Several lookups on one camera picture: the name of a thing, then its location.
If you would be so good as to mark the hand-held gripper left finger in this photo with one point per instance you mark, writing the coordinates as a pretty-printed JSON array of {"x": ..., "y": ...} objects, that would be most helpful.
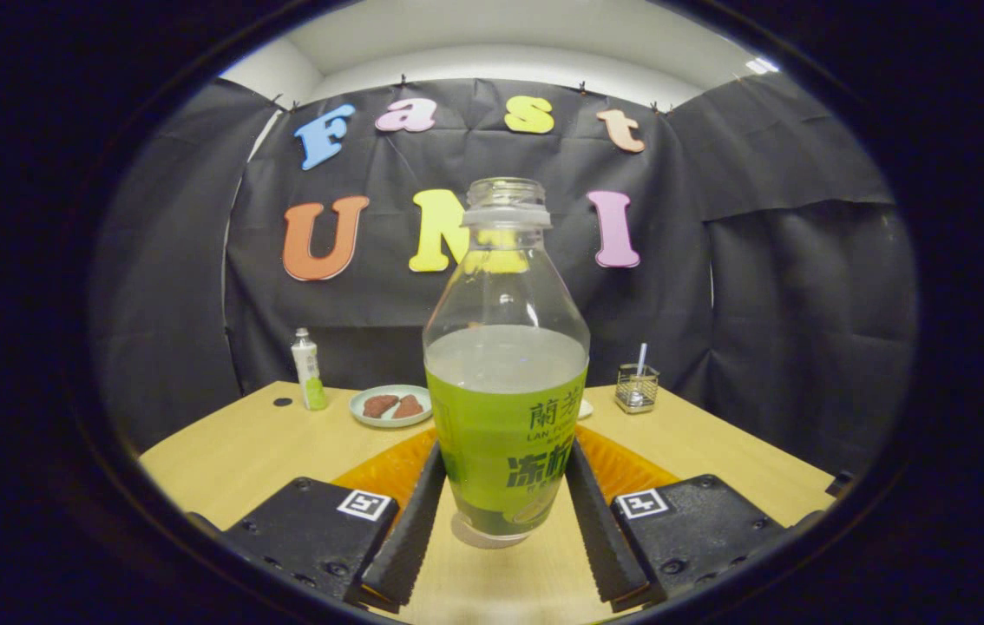
[{"x": 405, "y": 538}]

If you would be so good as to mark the white straw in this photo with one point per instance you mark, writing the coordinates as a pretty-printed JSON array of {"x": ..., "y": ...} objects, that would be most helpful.
[{"x": 641, "y": 358}]

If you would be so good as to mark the white divided tray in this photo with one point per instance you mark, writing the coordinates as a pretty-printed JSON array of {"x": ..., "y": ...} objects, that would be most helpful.
[{"x": 586, "y": 408}]

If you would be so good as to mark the pale green plate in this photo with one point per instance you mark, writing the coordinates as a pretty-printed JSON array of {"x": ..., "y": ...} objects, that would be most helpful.
[{"x": 370, "y": 422}]

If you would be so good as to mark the wooden table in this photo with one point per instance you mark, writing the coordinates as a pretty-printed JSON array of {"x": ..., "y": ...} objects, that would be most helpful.
[{"x": 266, "y": 451}]

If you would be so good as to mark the brown food piece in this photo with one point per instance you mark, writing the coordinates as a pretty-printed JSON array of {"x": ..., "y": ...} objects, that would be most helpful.
[
  {"x": 380, "y": 405},
  {"x": 410, "y": 406}
]

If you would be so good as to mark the black backdrop cloth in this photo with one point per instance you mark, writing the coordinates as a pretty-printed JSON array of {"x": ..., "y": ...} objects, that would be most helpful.
[{"x": 761, "y": 304}]

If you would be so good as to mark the small ceiling light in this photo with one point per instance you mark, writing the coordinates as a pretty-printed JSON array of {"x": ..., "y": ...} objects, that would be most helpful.
[{"x": 762, "y": 66}]

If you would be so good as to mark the green label juice bottle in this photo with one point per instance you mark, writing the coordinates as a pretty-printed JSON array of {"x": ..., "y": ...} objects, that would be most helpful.
[{"x": 501, "y": 434}]

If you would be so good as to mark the small white green bottle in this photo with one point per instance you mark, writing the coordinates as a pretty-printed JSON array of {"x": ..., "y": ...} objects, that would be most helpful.
[{"x": 310, "y": 373}]

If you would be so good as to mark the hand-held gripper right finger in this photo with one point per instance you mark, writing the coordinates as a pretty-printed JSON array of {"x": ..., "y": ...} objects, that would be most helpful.
[{"x": 600, "y": 529}]

